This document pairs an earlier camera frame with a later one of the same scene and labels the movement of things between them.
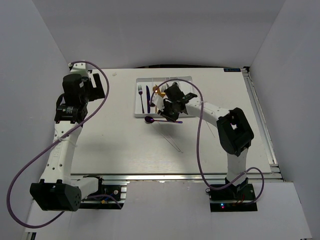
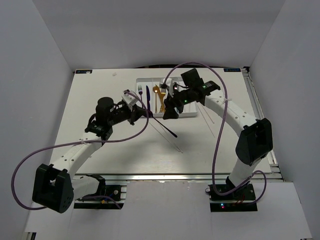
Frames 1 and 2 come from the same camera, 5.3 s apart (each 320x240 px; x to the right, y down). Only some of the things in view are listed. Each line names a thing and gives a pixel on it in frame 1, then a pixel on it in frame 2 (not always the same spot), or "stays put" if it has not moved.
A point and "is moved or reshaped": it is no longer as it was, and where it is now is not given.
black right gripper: (164, 114) to (170, 113)
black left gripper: (86, 82) to (137, 112)
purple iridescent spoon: (149, 119) is moved or reshaped
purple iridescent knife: (148, 95) stays put
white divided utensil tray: (145, 87) stays put
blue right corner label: (232, 70) stays put
